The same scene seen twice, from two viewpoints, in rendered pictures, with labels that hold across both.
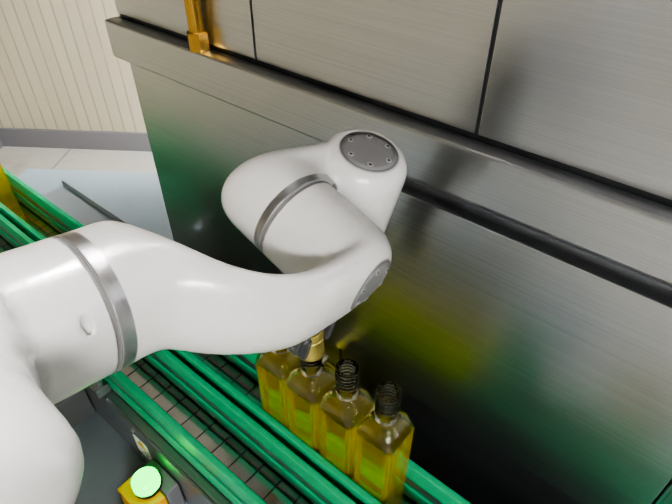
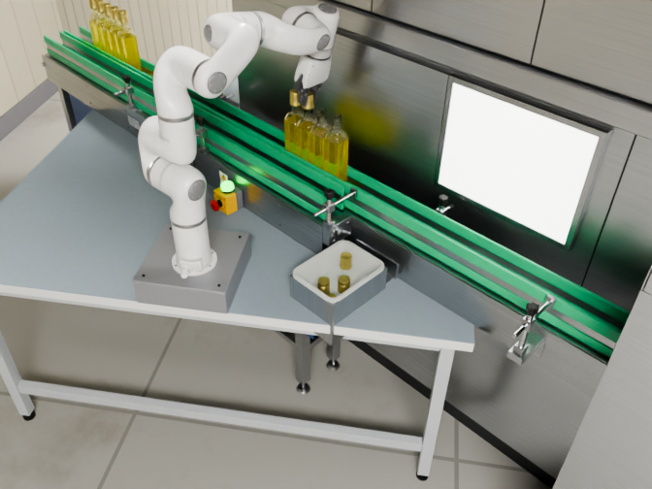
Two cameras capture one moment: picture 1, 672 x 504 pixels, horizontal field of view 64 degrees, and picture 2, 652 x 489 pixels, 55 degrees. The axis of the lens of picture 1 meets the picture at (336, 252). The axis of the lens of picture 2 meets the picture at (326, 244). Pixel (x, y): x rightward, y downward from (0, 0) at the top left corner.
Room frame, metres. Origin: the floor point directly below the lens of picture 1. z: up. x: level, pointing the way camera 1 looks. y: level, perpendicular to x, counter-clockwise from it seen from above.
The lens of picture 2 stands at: (-1.28, -0.16, 1.99)
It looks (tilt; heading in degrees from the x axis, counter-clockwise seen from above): 39 degrees down; 4
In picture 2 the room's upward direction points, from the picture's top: 1 degrees clockwise
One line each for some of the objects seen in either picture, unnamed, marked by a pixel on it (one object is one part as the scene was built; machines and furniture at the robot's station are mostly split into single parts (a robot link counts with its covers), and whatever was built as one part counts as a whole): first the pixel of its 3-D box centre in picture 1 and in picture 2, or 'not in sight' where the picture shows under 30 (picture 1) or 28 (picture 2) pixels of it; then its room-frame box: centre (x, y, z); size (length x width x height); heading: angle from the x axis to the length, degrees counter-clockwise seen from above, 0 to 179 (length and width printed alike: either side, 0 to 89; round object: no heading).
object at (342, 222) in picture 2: not in sight; (338, 229); (0.21, -0.08, 0.85); 0.09 x 0.04 x 0.07; 140
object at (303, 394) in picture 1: (313, 415); (308, 148); (0.44, 0.03, 0.99); 0.06 x 0.06 x 0.21; 50
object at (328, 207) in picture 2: not in sight; (335, 206); (0.19, -0.07, 0.95); 0.17 x 0.03 x 0.12; 140
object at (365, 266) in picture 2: not in sight; (338, 279); (0.04, -0.10, 0.80); 0.22 x 0.17 x 0.09; 140
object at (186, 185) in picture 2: not in sight; (182, 191); (0.04, 0.32, 1.07); 0.13 x 0.10 x 0.16; 56
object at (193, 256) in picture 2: not in sight; (190, 244); (0.02, 0.31, 0.91); 0.16 x 0.13 x 0.15; 6
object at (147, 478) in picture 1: (145, 481); (227, 185); (0.42, 0.30, 0.84); 0.04 x 0.04 x 0.03
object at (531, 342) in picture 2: not in sight; (528, 335); (-0.22, -0.56, 0.90); 0.17 x 0.05 x 0.23; 140
